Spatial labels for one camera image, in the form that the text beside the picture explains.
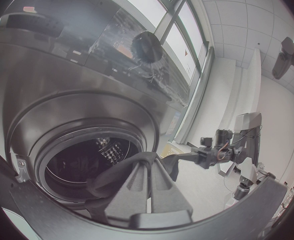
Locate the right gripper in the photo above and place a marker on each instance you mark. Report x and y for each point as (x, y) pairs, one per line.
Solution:
(207, 157)

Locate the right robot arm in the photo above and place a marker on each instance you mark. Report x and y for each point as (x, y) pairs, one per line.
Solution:
(249, 124)

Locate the black garment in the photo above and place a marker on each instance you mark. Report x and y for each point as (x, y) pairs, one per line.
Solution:
(112, 176)

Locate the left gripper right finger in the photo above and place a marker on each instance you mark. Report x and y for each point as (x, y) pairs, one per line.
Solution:
(162, 184)

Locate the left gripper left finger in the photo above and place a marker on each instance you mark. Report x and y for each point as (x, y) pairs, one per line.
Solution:
(133, 184)

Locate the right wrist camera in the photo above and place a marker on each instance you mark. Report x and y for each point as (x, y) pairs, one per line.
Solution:
(206, 142)

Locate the grey washing machine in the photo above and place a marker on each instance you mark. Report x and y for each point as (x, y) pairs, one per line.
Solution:
(69, 89)

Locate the window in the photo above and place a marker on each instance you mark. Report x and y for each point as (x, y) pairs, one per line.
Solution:
(179, 31)

